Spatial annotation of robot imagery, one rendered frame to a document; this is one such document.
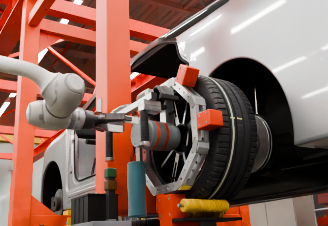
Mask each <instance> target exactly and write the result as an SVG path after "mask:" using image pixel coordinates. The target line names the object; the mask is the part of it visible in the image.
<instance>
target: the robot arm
mask: <svg viewBox="0 0 328 226"><path fill-rule="evenodd" d="M0 72H3V73H8V74H13V75H19V76H23V77H26V78H29V79H31V80H32V81H33V82H35V83H36V84H37V85H38V86H39V88H40V90H41V95H42V97H43V98H44V100H43V101H40V100H39V101H34V102H31V103H30V104H29V105H28V107H27V111H26V119H27V121H28V123H29V124H31V125H33V126H36V127H39V128H44V129H52V130H60V129H71V130H81V129H88V130H90V129H94V130H97V131H100V132H104V131H110V132H119V133H123V126H121V125H113V124H108V123H112V122H123V123H132V124H139V117H134V116H127V115H125V113H100V115H97V116H95V115H94V113H93V111H89V110H84V109H83V108H81V107H78V106H79V105H80V103H81V101H82V100H83V97H84V94H85V83H84V81H83V79H82V78H81V77H80V76H79V75H77V74H73V73H67V74H61V73H60V72H59V73H51V72H49V71H47V70H45V69H44V68H42V67H40V66H38V65H36V64H33V63H30V62H26V61H22V60H18V59H14V58H10V57H6V56H1V55H0Z"/></svg>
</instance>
